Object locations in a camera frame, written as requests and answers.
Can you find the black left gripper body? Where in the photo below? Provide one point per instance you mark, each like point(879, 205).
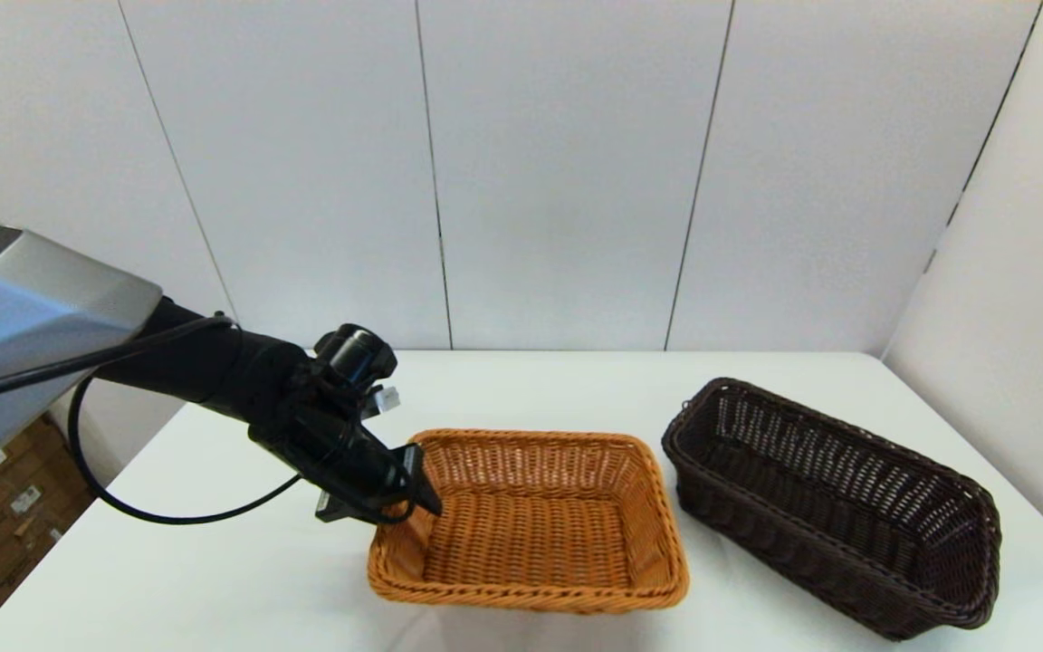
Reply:
point(340, 453)

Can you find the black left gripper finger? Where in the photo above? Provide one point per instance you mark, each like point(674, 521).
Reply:
point(349, 511)
point(420, 480)

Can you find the orange wicker basket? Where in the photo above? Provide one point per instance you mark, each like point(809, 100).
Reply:
point(531, 534)

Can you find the dark brown wicker basket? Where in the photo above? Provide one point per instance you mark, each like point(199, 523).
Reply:
point(811, 507)

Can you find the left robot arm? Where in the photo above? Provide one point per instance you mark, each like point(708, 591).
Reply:
point(23, 308)

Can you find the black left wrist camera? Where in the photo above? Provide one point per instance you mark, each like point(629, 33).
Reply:
point(354, 355)

